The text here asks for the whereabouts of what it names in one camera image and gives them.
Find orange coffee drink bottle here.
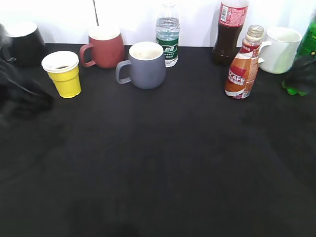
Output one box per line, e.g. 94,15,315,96
224,25,264,99

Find yellow paper cup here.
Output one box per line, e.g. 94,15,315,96
41,51,81,98

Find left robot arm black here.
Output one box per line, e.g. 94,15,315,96
0,22,54,123

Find grey ceramic mug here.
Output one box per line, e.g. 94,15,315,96
116,41,166,89

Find red ceramic mug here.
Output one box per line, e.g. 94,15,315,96
79,25,125,69

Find clear water bottle green label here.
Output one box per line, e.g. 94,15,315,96
156,0,180,68

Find cola bottle red label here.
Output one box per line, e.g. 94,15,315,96
213,0,249,66

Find white ceramic mug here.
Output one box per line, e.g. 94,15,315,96
258,27,302,74

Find black ceramic mug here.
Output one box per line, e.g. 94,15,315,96
0,22,46,67

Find green soda bottle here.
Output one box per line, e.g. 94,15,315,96
282,15,316,96

